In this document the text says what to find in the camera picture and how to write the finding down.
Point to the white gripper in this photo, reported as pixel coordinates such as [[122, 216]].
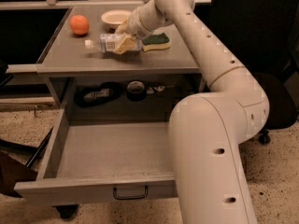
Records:
[[135, 24]]

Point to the blue label plastic bottle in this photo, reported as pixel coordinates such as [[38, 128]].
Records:
[[107, 43]]

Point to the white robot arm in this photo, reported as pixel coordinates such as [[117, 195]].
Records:
[[206, 129]]

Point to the grey open drawer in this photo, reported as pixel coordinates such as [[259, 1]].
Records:
[[94, 150]]

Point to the white bowl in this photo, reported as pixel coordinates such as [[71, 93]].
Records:
[[114, 18]]

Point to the green yellow sponge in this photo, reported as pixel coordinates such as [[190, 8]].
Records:
[[156, 42]]

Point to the orange fruit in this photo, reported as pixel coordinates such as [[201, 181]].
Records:
[[79, 25]]

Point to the grey metal cabinet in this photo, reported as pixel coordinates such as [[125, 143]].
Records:
[[68, 57]]

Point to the black tape roll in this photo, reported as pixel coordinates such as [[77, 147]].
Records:
[[136, 91]]

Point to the small metal keys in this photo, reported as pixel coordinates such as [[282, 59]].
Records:
[[156, 89]]

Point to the black office chair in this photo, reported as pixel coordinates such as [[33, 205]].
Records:
[[258, 33]]

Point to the black cabinet caster wheel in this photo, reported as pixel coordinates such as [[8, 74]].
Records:
[[67, 212]]

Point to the black drawer handle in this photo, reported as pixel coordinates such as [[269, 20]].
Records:
[[130, 193]]

